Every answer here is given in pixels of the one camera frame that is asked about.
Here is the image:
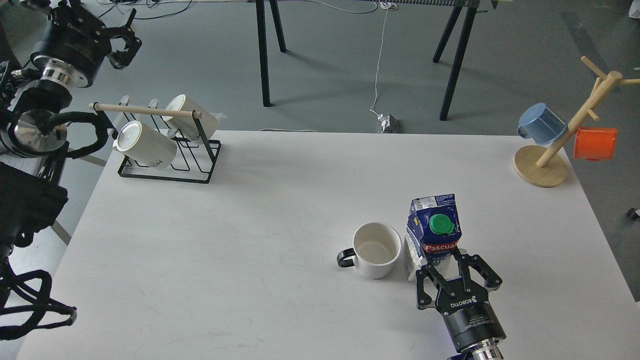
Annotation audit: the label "white smiley mug black handle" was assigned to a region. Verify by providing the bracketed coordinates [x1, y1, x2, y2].
[336, 222, 403, 280]

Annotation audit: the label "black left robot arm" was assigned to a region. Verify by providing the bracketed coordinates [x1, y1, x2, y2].
[0, 0, 142, 341]

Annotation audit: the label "white mug on rack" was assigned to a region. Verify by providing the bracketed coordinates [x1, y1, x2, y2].
[112, 120, 178, 170]
[162, 94, 219, 144]

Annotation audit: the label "grey power strip on floor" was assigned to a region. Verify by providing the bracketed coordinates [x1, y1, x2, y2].
[377, 113, 401, 133]

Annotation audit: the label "black table legs left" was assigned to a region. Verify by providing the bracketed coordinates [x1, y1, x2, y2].
[255, 0, 288, 107]

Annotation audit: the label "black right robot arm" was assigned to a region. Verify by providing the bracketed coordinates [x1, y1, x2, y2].
[415, 248, 506, 360]

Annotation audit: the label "black wire cup rack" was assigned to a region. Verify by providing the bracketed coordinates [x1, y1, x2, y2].
[89, 95, 226, 183]

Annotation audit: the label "blue cup on tree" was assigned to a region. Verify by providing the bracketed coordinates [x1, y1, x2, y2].
[517, 102, 568, 146]

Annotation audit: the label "white mug rear on rack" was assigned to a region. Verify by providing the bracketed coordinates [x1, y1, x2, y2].
[162, 94, 219, 144]

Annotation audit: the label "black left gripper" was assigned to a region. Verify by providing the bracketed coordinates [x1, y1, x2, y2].
[30, 5, 142, 88]

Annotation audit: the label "white mug front on rack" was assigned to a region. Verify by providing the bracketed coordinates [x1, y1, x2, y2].
[112, 120, 178, 170]

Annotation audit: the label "white cable on floor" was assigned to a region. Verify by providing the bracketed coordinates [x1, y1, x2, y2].
[369, 0, 399, 118]

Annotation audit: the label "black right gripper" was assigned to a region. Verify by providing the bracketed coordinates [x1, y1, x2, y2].
[415, 248, 506, 353]

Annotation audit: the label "black table legs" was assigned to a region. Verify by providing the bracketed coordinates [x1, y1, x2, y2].
[255, 0, 288, 107]
[432, 0, 480, 121]

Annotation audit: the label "black table legs right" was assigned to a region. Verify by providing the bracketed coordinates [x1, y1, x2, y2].
[432, 0, 480, 121]

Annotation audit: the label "orange cup on tree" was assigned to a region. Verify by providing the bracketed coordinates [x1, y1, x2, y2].
[573, 127, 618, 161]

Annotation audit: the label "wooden mug tree stand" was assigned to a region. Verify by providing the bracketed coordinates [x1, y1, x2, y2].
[512, 55, 640, 188]

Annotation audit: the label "blue white milk carton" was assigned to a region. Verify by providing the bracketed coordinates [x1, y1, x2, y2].
[404, 193, 462, 281]

